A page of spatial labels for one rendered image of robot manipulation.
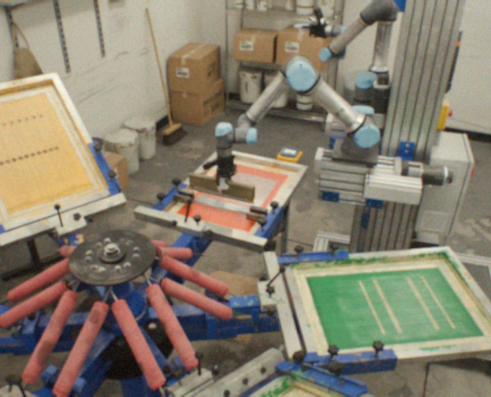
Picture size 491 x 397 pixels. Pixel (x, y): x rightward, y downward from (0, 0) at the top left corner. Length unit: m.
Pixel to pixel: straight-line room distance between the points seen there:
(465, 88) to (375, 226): 3.17
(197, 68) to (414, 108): 3.35
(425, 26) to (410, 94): 0.32
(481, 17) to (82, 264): 4.75
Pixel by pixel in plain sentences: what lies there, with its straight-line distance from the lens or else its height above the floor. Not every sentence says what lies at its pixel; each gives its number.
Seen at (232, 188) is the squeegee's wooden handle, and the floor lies 1.12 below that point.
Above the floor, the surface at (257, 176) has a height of 0.96.
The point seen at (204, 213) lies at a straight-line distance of 2.54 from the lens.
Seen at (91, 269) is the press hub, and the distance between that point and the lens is 1.72.
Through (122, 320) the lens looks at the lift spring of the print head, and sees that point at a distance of 1.64.
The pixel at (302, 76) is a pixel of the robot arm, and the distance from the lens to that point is 2.15.
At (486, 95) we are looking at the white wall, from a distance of 5.87.
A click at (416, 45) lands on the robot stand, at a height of 1.77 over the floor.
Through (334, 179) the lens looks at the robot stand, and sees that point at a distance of 2.57.
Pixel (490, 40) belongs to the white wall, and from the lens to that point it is 5.71.
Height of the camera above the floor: 2.39
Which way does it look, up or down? 32 degrees down
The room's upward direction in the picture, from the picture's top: straight up
